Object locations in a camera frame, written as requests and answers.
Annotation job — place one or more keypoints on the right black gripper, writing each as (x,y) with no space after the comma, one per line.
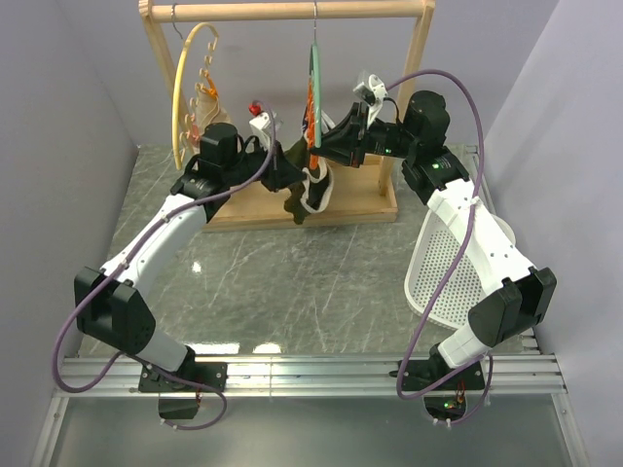
(343,140)

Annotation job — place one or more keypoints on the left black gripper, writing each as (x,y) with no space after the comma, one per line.
(280,172)

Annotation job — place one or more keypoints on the olive green underwear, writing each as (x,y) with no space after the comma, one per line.
(313,193)

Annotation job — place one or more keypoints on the green wire hanger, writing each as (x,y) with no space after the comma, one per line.
(314,72)

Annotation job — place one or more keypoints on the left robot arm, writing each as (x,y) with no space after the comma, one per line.
(110,301)

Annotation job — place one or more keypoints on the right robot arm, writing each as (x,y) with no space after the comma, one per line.
(515,293)

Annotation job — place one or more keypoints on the navy blue underwear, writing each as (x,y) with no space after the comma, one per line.
(312,123)

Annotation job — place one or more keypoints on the beige underwear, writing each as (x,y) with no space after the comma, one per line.
(206,110)

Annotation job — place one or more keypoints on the orange clip on yellow hanger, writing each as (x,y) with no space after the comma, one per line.
(209,88)

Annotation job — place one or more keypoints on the yellow plastic hanger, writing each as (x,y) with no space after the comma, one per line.
(180,108)

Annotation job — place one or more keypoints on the wooden clothes rack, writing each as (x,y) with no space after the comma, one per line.
(363,195)

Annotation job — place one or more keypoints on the white perforated plastic basket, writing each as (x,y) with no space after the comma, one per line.
(435,249)

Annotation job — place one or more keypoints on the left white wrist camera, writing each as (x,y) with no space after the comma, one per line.
(262,126)

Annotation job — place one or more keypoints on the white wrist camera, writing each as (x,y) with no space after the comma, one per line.
(262,126)
(370,89)

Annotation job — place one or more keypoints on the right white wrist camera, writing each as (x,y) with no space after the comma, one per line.
(370,89)

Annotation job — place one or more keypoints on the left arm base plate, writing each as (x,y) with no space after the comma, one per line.
(212,374)

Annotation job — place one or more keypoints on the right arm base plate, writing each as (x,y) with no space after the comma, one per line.
(417,377)

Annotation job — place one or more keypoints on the aluminium mounting rail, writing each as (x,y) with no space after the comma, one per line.
(319,410)

